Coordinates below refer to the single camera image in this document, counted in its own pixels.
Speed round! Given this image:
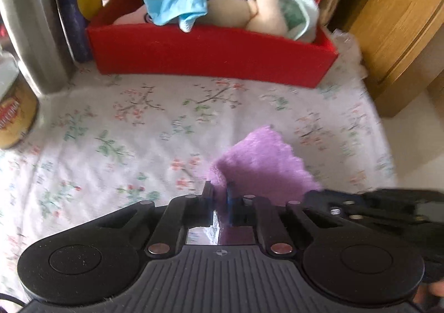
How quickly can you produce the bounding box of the glass jar with gold label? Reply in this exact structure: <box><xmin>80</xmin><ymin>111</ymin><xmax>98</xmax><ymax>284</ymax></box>
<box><xmin>0</xmin><ymin>53</ymin><xmax>40</xmax><ymax>150</ymax></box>

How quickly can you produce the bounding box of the beige plush toy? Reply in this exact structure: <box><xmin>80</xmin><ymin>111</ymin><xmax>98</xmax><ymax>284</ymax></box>
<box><xmin>205</xmin><ymin>0</ymin><xmax>290</xmax><ymax>36</ymax></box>

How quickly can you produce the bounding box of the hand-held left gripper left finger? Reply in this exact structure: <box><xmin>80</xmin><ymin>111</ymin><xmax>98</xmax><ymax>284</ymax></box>
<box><xmin>94</xmin><ymin>180</ymin><xmax>215</xmax><ymax>259</ymax></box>

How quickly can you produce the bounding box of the blue face mask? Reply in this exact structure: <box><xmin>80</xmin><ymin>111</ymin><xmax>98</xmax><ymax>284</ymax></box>
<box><xmin>140</xmin><ymin>0</ymin><xmax>209</xmax><ymax>33</ymax></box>

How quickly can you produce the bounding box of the blue drink can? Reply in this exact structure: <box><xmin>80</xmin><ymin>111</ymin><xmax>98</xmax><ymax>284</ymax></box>
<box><xmin>55</xmin><ymin>0</ymin><xmax>93</xmax><ymax>63</ymax></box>

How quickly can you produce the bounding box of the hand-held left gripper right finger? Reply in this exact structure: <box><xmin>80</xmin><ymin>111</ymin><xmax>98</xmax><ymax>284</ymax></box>
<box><xmin>226</xmin><ymin>183</ymin><xmax>324</xmax><ymax>258</ymax></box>

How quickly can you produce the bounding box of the floral tablecloth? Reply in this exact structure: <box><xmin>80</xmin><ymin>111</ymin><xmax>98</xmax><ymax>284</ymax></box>
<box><xmin>0</xmin><ymin>30</ymin><xmax>398</xmax><ymax>303</ymax></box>

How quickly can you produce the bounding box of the wooden cabinet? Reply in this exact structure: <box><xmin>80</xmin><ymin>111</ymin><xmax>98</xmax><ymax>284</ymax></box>
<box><xmin>328</xmin><ymin>0</ymin><xmax>444</xmax><ymax>117</ymax></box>

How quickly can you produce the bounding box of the stainless steel thermos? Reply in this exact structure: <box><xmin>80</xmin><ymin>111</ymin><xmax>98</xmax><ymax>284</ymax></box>
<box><xmin>0</xmin><ymin>0</ymin><xmax>75</xmax><ymax>95</ymax></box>

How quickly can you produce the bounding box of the red box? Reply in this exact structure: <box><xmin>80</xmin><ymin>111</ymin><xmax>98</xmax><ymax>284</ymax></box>
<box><xmin>86</xmin><ymin>0</ymin><xmax>339</xmax><ymax>89</ymax></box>

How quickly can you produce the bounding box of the purple fuzzy cloth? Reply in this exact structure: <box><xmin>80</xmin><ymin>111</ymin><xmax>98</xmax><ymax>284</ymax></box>
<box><xmin>208</xmin><ymin>126</ymin><xmax>323</xmax><ymax>248</ymax></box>

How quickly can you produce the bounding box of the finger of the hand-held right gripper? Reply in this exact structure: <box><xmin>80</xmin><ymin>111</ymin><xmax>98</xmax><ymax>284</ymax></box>
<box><xmin>303</xmin><ymin>190</ymin><xmax>369</xmax><ymax>225</ymax></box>

